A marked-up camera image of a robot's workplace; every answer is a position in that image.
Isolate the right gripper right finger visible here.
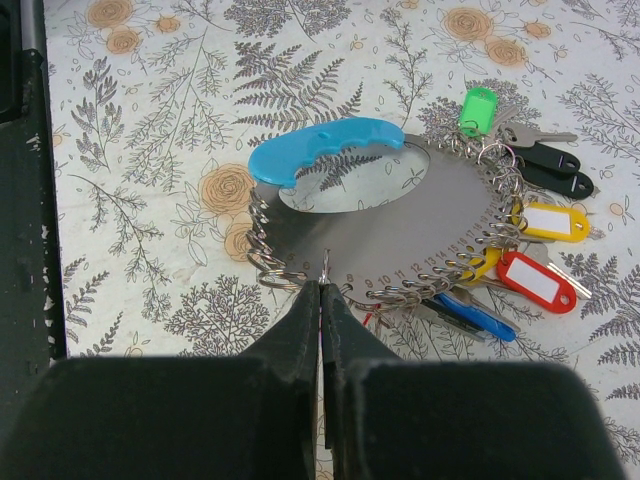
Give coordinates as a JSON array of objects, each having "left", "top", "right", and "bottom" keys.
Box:
[{"left": 321, "top": 284, "right": 624, "bottom": 479}]

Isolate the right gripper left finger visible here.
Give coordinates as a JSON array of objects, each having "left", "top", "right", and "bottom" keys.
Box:
[{"left": 1, "top": 281, "right": 320, "bottom": 479}]

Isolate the metal key organizer disc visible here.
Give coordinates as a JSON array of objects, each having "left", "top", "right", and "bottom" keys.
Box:
[{"left": 247, "top": 117, "right": 524, "bottom": 309}]

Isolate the blue key tag on disc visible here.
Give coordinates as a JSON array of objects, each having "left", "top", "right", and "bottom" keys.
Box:
[{"left": 435, "top": 292, "right": 516, "bottom": 342}]

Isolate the red key tag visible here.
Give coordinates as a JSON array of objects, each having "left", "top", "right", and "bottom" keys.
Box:
[{"left": 496, "top": 251, "right": 577, "bottom": 314}]

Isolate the yellow key tag on disc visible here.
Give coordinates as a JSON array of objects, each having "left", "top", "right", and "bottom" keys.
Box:
[{"left": 507, "top": 202, "right": 591, "bottom": 243}]

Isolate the black key fob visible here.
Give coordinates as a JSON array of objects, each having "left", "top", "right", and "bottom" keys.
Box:
[
  {"left": 512, "top": 143, "right": 581, "bottom": 175},
  {"left": 520, "top": 167, "right": 594, "bottom": 200}
]

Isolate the silver key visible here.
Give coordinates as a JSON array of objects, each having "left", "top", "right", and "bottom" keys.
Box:
[{"left": 492, "top": 108, "right": 578, "bottom": 148}]

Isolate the green key tag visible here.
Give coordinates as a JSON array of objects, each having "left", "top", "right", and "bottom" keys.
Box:
[{"left": 458, "top": 87, "right": 498, "bottom": 137}]

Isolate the floral table mat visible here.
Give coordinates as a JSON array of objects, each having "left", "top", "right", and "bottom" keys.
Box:
[{"left": 45, "top": 1, "right": 639, "bottom": 478}]

